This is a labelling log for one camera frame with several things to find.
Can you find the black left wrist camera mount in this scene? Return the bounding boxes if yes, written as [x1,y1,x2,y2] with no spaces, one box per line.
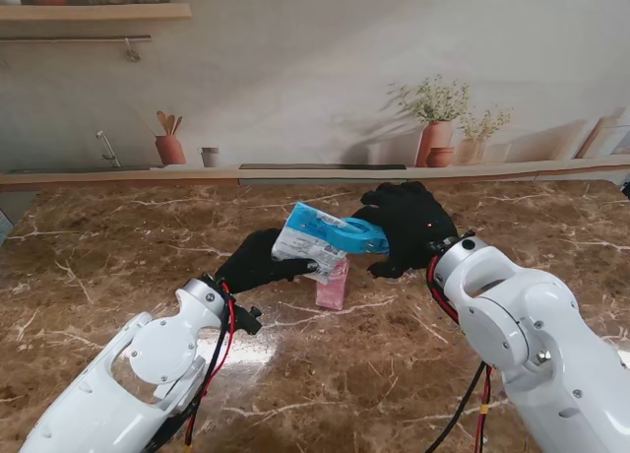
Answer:
[230,302,263,335]

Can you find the beige vase with flowers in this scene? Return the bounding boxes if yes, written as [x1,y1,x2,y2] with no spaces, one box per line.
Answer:
[455,106,514,166]

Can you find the white and blue seasoning bag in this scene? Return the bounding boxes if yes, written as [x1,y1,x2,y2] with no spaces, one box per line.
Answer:
[270,201,351,283]

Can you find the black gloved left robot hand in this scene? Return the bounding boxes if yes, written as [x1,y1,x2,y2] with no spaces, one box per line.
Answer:
[214,227,319,295]

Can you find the red and black left arm cables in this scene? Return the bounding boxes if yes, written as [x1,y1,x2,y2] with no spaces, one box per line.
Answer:
[147,283,235,453]

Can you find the red and black arm cables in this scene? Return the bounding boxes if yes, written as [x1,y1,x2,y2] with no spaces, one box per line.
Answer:
[147,283,235,453]
[422,255,493,453]

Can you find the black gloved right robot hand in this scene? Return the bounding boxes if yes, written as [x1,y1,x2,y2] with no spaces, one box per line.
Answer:
[349,179,459,279]

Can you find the red and black right arm cables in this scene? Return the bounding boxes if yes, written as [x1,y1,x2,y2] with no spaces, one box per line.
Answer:
[422,255,493,453]

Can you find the wooden cutting boards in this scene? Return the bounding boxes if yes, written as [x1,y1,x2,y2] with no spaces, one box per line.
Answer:
[575,115,630,160]

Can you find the wooden wall shelf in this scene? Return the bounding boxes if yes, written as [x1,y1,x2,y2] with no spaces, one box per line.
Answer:
[0,3,192,24]

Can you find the blue plastic bag clip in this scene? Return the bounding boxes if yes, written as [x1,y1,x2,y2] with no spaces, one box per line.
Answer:
[339,216,393,257]

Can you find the clear bottle with pink seasoning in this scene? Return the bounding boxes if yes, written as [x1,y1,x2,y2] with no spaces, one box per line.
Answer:
[314,258,351,310]

